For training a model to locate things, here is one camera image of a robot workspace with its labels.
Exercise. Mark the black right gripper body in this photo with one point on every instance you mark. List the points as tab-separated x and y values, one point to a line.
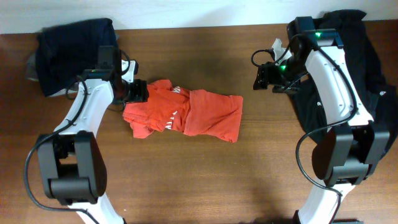
285	76

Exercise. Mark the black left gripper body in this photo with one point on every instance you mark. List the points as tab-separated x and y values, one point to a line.
135	91

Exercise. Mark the orange t-shirt with white print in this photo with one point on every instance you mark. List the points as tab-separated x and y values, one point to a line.
191	112

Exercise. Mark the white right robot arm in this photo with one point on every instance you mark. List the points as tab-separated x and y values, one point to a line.
339	156

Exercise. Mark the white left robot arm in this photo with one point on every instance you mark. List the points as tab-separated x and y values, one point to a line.
71	165

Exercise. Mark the folded navy blue garment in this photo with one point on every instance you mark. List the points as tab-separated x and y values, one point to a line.
65	51

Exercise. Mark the black t-shirt with white letters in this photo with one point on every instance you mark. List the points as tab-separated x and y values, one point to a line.
364	66

